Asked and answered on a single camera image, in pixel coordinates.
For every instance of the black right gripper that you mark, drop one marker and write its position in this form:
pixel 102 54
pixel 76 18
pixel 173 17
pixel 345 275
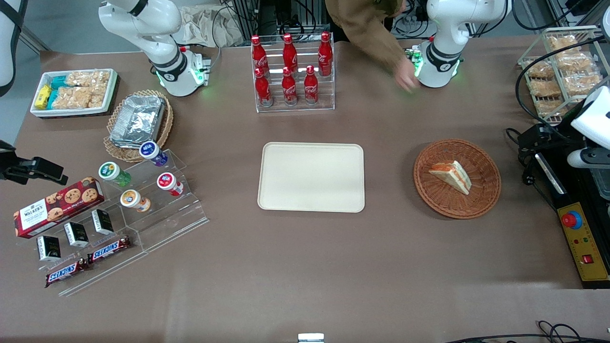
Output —
pixel 14 167

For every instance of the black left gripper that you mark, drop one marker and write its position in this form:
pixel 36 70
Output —
pixel 544 138

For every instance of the triangular sandwich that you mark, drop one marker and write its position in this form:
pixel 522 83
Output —
pixel 452 177

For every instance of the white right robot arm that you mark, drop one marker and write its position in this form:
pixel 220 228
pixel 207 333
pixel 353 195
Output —
pixel 157 47

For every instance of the white right arm base box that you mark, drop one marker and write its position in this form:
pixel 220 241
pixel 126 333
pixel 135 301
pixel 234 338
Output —
pixel 202 69

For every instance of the green-lit left arm base box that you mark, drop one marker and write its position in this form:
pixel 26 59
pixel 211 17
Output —
pixel 413 59

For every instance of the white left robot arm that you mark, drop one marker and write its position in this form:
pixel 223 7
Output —
pixel 443 28

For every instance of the white rectangular snack tray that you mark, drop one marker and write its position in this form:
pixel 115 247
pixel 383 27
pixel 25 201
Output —
pixel 38 112

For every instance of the brown wicker basket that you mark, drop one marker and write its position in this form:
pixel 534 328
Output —
pixel 481 195

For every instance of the light wicker basket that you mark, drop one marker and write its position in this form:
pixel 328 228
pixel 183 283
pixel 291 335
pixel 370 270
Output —
pixel 164 128

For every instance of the beige plastic tray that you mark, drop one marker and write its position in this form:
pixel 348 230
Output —
pixel 310 178

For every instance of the person's bare hand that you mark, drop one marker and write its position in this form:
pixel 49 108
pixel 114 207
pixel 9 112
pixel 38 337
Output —
pixel 407 76

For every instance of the bagged fried snack pack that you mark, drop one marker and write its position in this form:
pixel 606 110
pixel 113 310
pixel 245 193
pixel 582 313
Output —
pixel 579 85
pixel 574 63
pixel 548 108
pixel 545 88
pixel 540 69
pixel 562 44

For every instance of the red Walkers cookie box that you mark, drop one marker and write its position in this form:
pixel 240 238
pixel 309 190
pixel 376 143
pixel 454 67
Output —
pixel 57 207

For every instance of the green yogurt drink bottle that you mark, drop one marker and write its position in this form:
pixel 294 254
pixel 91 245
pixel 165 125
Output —
pixel 112 172

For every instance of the small black snack box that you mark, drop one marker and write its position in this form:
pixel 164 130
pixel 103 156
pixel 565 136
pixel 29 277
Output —
pixel 48 248
pixel 102 222
pixel 76 234

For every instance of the black appliance housing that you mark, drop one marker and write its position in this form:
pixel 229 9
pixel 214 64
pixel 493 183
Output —
pixel 572 190

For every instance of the teal snack packet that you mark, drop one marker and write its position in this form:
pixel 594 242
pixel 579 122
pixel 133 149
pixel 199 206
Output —
pixel 59 82
pixel 52 99

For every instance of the yellow snack packet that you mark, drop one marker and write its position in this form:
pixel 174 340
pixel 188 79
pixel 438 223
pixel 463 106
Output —
pixel 43 96

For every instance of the clear rice cracker pack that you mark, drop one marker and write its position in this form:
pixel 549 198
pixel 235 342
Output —
pixel 71 97
pixel 97 95
pixel 88 78

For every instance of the orange yogurt drink bottle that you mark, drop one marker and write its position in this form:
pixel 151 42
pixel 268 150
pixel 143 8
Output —
pixel 132 199

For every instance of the clear plastic container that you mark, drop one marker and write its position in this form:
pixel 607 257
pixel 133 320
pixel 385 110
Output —
pixel 601 186

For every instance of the red emergency stop button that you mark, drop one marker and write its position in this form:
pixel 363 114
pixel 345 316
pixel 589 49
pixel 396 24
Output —
pixel 571 219

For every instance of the Snickers chocolate bar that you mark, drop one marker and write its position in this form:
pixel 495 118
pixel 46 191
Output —
pixel 108 249
pixel 66 273

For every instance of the stack of foil trays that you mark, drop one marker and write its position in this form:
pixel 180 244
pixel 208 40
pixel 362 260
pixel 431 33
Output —
pixel 138 121

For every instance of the purple yogurt drink bottle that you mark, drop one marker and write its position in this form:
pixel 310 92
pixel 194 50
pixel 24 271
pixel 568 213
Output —
pixel 151 151

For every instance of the red yogurt drink bottle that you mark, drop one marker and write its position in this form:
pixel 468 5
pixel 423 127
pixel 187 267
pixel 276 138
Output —
pixel 167 182

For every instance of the yellow control panel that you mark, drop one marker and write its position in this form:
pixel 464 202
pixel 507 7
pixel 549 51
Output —
pixel 584 247

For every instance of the clear acrylic stepped stand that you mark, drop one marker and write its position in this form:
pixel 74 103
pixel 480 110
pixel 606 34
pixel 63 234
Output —
pixel 167 224

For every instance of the crumpled beige cloth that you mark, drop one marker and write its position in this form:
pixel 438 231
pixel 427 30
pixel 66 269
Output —
pixel 209 26

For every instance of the red cola bottle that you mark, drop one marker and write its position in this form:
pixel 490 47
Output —
pixel 289 53
pixel 262 90
pixel 325 55
pixel 259 53
pixel 289 89
pixel 310 88

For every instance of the clear acrylic bottle rack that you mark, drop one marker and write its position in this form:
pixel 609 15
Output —
pixel 295 108

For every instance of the black aluminium equipment frame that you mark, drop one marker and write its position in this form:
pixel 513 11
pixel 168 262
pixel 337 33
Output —
pixel 276 16

